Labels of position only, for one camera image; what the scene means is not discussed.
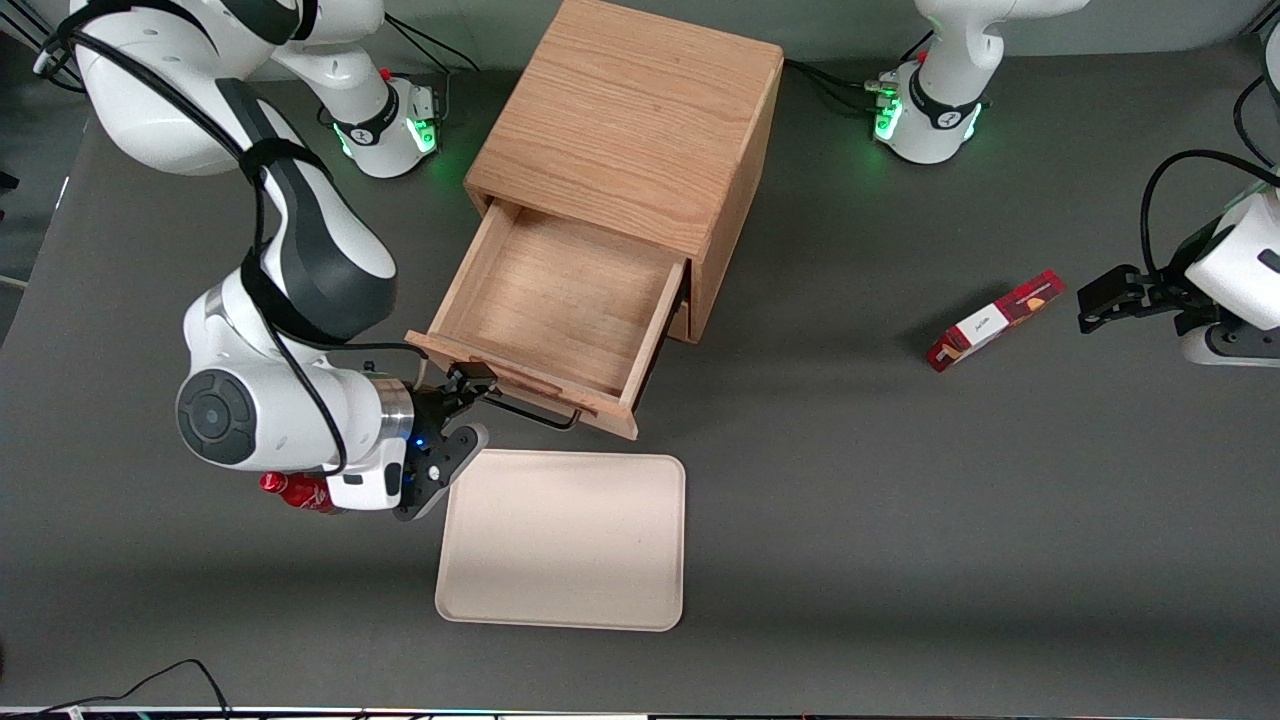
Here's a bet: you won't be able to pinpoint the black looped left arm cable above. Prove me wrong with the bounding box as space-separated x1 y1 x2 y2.
1140 150 1280 286

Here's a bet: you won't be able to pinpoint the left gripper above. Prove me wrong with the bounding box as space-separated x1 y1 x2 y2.
1078 185 1280 336

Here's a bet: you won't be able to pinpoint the beige plastic tray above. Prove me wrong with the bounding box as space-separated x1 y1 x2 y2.
435 449 687 633

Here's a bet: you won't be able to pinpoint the black curved cable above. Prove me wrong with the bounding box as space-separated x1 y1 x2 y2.
1233 75 1280 168

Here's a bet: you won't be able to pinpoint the red bottle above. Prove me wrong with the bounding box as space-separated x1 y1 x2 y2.
260 472 341 516

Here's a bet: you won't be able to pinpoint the wooden drawer with black handle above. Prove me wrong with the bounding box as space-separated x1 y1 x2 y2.
405 197 691 442

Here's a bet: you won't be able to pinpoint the black cables at right arm base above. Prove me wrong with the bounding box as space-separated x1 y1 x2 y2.
378 15 481 126

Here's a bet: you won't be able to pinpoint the oak wooden cabinet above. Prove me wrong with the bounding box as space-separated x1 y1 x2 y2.
463 0 786 346

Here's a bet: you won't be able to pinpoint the red and white carton box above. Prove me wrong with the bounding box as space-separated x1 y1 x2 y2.
925 269 1067 373

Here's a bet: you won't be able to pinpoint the black thin table cable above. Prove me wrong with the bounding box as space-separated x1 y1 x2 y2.
0 658 233 720

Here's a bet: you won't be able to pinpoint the black cables at arm base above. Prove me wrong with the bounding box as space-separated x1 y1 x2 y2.
378 15 481 126
785 58 901 113

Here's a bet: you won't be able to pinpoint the black cables at left arm base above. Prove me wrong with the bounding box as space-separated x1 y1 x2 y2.
785 58 901 113

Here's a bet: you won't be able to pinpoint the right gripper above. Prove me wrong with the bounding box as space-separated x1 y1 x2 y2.
325 363 498 521

